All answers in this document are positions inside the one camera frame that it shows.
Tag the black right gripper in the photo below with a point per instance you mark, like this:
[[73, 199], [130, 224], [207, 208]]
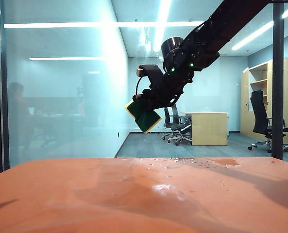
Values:
[[164, 93]]

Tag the green and yellow sponge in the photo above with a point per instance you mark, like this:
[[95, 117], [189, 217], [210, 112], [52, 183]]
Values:
[[149, 121]]

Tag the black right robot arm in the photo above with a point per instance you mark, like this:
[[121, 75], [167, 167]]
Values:
[[219, 31]]

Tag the black mesh office chair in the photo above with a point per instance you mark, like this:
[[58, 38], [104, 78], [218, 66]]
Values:
[[169, 121], [176, 114]]

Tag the light wooden office desk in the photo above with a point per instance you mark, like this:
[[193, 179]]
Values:
[[208, 128]]

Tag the long ceiling strip light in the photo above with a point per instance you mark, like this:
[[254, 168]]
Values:
[[253, 35], [162, 21]]

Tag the tall-backed black office chair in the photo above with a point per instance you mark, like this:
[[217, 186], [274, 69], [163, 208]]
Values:
[[259, 114]]

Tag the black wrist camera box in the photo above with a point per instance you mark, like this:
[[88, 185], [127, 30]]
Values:
[[149, 70]]

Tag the large glass wall pane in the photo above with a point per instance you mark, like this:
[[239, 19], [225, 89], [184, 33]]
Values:
[[61, 109]]

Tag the black vertical frame post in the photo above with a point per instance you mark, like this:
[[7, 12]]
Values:
[[277, 72]]

